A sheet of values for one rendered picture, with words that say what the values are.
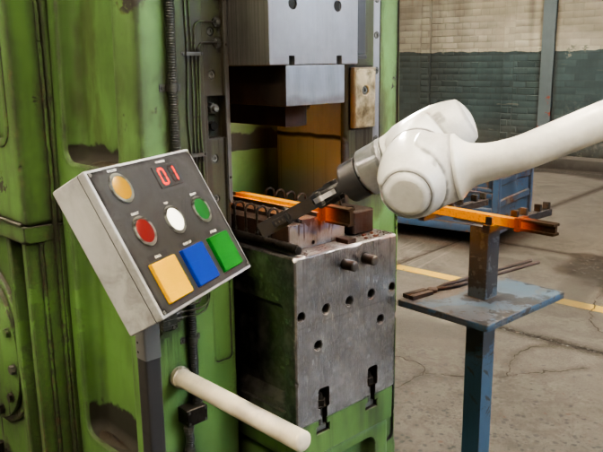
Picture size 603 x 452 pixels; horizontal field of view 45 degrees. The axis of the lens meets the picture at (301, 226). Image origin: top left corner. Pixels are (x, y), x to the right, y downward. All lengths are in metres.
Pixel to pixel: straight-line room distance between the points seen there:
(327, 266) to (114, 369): 0.69
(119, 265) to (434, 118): 0.57
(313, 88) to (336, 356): 0.69
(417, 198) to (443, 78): 9.38
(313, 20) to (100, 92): 0.57
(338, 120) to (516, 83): 7.86
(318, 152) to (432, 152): 1.12
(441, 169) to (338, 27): 0.85
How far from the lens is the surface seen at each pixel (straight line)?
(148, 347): 1.47
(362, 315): 1.95
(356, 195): 1.29
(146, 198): 1.34
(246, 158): 2.28
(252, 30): 1.74
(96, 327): 2.13
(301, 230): 1.80
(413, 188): 1.04
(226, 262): 1.43
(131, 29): 1.67
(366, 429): 2.11
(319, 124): 2.15
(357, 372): 1.99
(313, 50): 1.79
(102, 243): 1.26
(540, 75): 9.72
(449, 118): 1.22
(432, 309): 2.03
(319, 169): 2.17
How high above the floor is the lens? 1.37
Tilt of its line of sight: 13 degrees down
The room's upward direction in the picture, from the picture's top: 1 degrees counter-clockwise
